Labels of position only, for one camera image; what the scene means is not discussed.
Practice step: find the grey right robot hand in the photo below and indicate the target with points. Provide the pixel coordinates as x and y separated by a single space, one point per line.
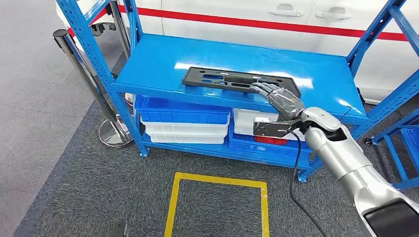
284 99

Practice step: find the black plastic frame part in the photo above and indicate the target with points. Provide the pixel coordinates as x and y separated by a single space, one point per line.
196 77

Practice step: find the black wheeled robot base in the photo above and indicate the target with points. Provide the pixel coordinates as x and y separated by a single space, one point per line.
117 230

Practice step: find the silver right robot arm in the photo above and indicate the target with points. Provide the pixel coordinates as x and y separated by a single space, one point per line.
343 153

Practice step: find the blue shelf rack on casters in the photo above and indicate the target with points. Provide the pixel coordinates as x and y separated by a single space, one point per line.
394 157

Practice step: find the blue metal shelf rack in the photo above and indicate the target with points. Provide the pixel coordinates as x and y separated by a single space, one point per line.
163 59

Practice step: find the red plastic item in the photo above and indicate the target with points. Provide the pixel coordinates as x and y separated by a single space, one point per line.
268 140

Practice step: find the white car with red stripe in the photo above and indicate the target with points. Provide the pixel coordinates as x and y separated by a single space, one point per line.
229 9

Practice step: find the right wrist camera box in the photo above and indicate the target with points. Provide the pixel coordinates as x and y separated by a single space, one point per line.
268 129

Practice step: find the chrome stanchion post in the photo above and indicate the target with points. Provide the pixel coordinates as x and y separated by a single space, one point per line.
119 26
82 70

